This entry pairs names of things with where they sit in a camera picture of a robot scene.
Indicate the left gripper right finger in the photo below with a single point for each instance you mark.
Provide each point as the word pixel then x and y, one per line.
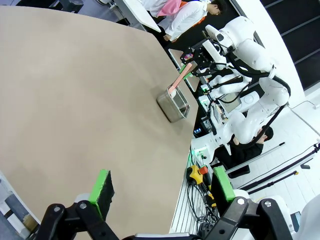
pixel 225 186

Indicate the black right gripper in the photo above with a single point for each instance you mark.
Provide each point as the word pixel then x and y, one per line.
pixel 206 61

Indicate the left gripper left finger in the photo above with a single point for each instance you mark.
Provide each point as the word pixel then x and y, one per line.
pixel 98 190

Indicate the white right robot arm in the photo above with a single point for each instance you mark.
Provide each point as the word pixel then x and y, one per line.
pixel 252 52

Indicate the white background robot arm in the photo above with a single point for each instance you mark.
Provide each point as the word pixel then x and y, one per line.
pixel 232 85

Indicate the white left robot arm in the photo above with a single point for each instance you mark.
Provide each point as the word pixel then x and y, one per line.
pixel 311 215

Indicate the yellow and black tool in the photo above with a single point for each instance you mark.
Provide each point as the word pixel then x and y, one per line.
pixel 211 197

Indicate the brown background table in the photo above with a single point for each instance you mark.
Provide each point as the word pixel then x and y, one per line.
pixel 175 57

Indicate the yellow emergency stop button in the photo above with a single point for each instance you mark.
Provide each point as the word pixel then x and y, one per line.
pixel 195 175

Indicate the seated person in black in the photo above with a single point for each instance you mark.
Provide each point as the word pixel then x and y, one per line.
pixel 250 152

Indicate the white box with green light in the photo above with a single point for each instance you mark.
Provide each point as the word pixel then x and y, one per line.
pixel 200 152

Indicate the person in white shirt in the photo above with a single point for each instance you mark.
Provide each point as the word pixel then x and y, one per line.
pixel 185 17

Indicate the silver pole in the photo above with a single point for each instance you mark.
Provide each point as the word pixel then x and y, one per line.
pixel 262 153

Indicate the stainless steel rectangular container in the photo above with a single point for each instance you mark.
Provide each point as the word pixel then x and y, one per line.
pixel 170 107

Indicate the black box with blue display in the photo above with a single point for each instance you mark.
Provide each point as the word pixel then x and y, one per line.
pixel 198 131

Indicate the figure in pink top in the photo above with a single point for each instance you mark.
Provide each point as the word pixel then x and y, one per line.
pixel 170 6

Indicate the black tripod stand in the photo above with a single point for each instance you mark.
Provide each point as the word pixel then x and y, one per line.
pixel 317 148

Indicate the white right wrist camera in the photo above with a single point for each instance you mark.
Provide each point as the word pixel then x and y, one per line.
pixel 212 50

